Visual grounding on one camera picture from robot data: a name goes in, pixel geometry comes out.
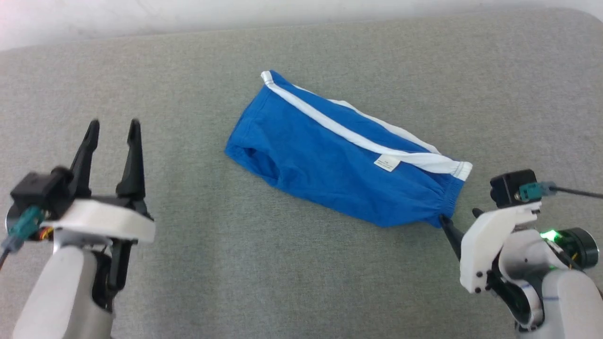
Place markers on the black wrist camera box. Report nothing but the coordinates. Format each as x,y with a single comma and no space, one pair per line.
509,188
40,190

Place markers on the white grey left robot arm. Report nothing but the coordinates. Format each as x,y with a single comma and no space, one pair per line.
61,292

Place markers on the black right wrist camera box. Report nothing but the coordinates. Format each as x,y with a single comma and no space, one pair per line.
509,188

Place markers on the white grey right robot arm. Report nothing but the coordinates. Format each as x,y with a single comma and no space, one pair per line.
565,296

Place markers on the blue shorts with white stripes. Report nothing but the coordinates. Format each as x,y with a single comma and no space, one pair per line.
330,160

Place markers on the grey fabric sofa seat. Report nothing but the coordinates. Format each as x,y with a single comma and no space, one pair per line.
235,263

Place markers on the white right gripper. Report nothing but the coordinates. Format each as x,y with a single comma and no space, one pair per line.
485,245

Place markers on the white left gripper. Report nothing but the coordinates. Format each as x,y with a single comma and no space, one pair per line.
103,219

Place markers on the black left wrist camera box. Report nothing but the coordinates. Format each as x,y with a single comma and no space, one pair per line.
40,190

